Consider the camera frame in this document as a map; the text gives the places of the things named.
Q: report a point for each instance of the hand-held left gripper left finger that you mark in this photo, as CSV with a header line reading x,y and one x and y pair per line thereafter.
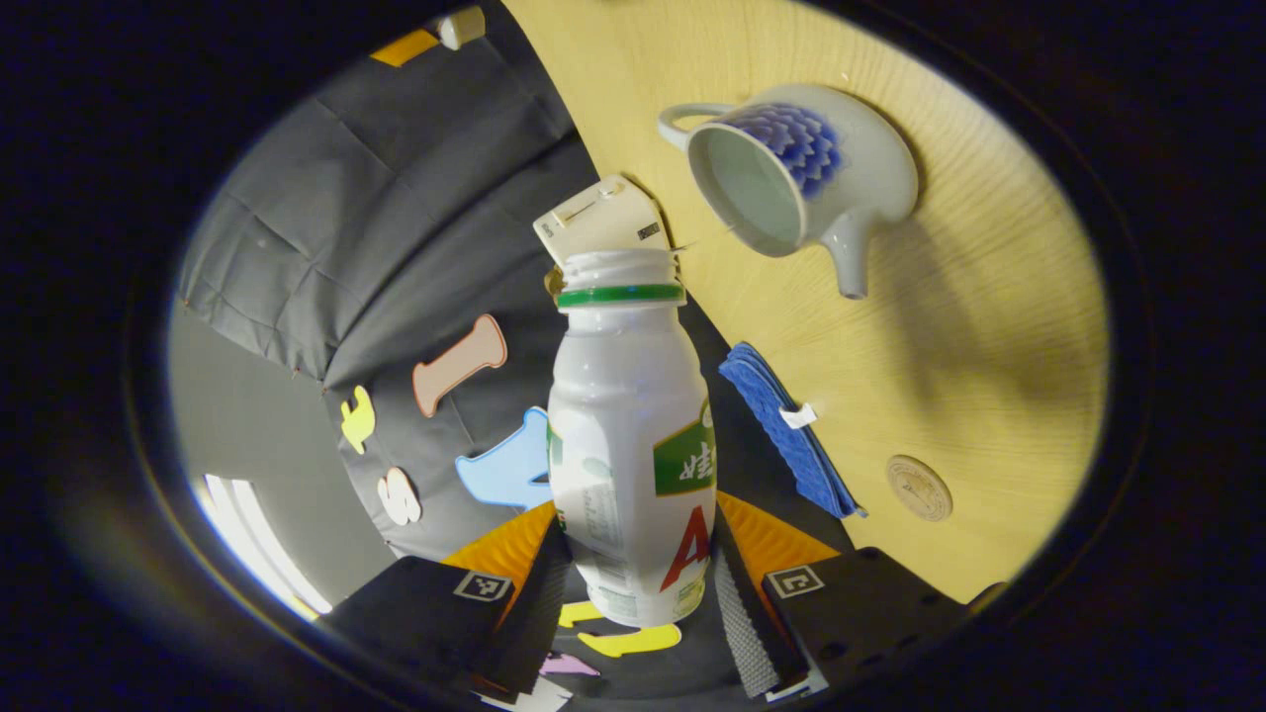
x,y
539,603

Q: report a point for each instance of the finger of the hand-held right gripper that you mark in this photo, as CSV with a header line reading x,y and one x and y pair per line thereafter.
x,y
406,47

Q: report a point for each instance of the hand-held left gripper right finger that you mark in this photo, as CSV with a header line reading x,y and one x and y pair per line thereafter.
x,y
762,633

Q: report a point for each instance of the white plastic water bottle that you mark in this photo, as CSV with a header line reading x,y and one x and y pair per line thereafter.
x,y
613,415

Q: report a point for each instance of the round wooden coaster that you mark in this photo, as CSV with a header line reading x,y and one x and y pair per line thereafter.
x,y
919,488

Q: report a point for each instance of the white blue teacup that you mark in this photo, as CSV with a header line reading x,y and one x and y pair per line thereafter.
x,y
860,168

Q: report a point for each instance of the folded blue towel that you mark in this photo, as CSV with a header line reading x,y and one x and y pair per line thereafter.
x,y
781,425

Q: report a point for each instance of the white toaster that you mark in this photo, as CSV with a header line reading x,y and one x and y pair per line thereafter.
x,y
603,218

